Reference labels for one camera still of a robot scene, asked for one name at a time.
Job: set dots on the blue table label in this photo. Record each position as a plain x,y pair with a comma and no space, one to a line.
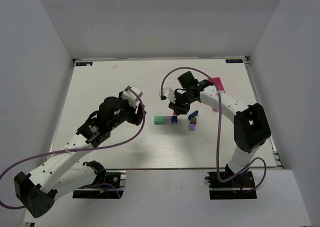
83,64
234,61

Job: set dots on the green wood block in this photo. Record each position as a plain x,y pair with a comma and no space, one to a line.
159,120

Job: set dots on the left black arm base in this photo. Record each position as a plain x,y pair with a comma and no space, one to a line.
107,184

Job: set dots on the dark blue long block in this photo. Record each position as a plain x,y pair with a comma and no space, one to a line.
193,114

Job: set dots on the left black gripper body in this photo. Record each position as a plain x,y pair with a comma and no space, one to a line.
138,114

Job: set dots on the left blue table label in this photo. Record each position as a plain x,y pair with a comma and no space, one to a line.
83,64

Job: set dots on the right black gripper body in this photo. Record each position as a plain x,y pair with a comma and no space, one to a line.
179,107

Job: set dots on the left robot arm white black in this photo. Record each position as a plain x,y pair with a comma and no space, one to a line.
38,189

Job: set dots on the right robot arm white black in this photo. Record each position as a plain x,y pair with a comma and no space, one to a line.
250,125

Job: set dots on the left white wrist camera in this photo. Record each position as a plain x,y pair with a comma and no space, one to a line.
131,94

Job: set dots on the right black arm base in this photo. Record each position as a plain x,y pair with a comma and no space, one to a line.
239,188

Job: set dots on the dark blue cube block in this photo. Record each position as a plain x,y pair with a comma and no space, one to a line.
174,119

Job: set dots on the olive brown cube block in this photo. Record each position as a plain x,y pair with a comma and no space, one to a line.
193,120

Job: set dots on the small purple cube block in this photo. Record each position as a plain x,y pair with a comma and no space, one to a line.
191,127

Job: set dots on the right blue table label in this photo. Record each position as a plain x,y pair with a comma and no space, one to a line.
234,61

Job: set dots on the pink plastic box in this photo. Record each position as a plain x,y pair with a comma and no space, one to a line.
218,84

